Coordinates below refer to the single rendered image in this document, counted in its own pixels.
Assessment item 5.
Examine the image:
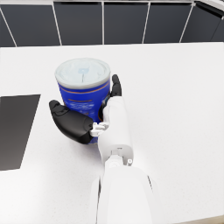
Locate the blue can with silver lid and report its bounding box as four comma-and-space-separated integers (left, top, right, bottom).
54, 57, 112, 144

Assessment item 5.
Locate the dark grey square mat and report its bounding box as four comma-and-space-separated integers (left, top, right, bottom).
0, 94, 42, 172

